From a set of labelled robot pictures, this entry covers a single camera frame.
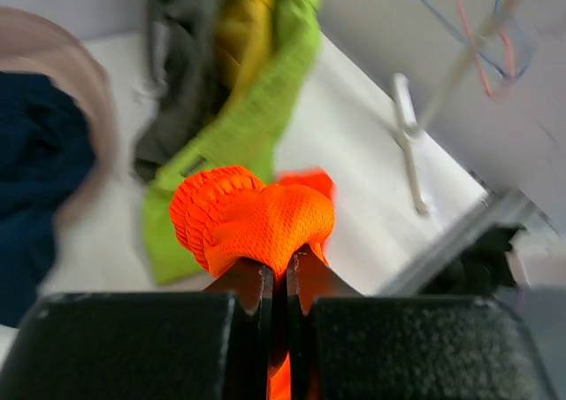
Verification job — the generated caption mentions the lime green shorts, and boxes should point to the lime green shorts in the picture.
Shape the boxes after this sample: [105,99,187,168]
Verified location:
[142,0,322,285]

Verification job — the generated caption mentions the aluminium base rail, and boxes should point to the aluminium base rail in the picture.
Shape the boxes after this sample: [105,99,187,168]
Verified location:
[377,189,558,296]

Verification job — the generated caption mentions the pink hanger navy shorts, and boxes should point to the pink hanger navy shorts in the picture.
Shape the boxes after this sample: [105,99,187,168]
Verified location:
[448,0,518,100]

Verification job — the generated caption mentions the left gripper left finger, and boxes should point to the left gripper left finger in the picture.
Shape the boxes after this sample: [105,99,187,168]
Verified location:
[1,259,274,399]

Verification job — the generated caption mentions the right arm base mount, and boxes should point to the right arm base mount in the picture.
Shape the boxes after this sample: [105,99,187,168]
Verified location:
[419,224,525,296]

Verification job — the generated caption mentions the olive grey shorts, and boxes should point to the olive grey shorts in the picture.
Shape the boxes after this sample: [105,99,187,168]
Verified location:
[133,0,224,183]

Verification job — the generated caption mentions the pink translucent plastic basin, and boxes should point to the pink translucent plastic basin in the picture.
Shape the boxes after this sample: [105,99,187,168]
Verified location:
[1,6,117,227]

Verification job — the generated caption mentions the blue hanger orange shorts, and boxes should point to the blue hanger orange shorts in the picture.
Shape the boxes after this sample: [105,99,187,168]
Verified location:
[397,0,536,81]

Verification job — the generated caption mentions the white metal clothes rack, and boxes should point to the white metal clothes rack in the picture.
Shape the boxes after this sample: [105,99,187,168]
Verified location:
[392,0,532,216]

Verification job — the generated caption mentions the yellow shorts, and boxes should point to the yellow shorts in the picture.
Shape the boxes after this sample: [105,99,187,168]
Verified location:
[217,0,275,107]

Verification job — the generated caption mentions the navy blue shorts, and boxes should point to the navy blue shorts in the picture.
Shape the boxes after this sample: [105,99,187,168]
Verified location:
[1,73,96,327]

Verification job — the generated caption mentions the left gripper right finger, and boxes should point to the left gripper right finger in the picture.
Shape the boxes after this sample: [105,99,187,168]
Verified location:
[287,246,557,399]

